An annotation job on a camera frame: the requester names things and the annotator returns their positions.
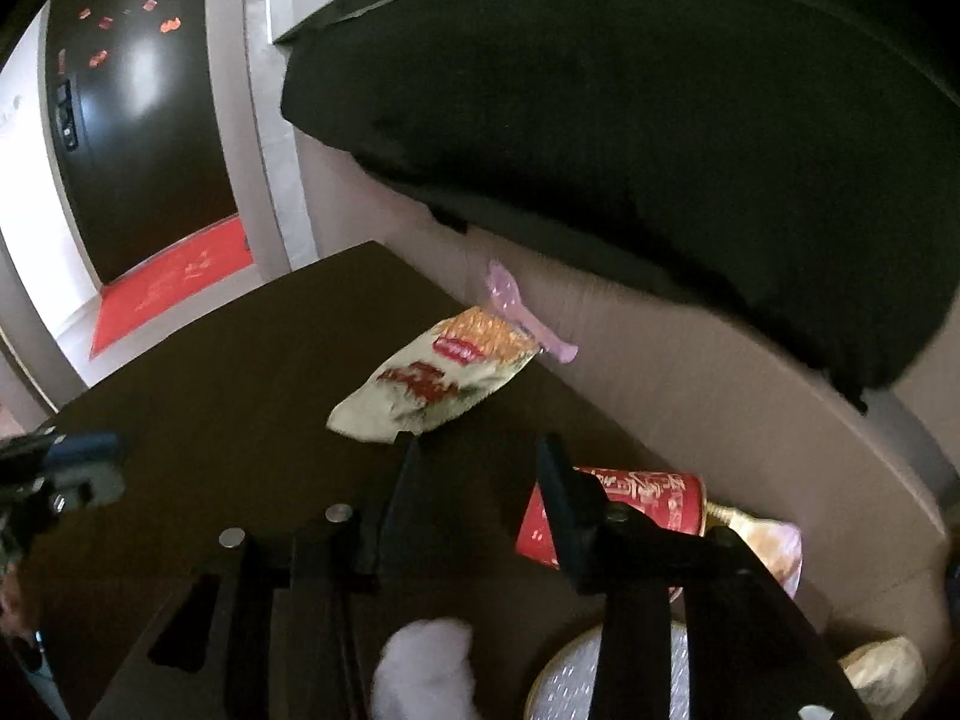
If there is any red gold paper cup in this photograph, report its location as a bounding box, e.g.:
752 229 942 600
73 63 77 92
514 466 706 569

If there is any white tissue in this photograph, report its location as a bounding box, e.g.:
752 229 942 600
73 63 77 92
370 617 480 720

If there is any round silver gold coaster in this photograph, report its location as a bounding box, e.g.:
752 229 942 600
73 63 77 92
524 619 692 720

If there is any yellow snack wrapper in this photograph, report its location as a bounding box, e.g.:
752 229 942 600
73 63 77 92
706 502 804 598

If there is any pink plastic spoon package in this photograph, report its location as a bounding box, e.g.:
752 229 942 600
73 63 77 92
485 260 579 364

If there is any person's left hand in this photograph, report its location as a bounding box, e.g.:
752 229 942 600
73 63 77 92
0 564 39 640

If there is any red floor mat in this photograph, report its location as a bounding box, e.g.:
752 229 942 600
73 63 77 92
89 216 254 358

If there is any black refrigerator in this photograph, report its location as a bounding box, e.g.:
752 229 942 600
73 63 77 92
44 0 236 283

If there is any black cloth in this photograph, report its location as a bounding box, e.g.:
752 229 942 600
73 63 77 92
281 0 958 398

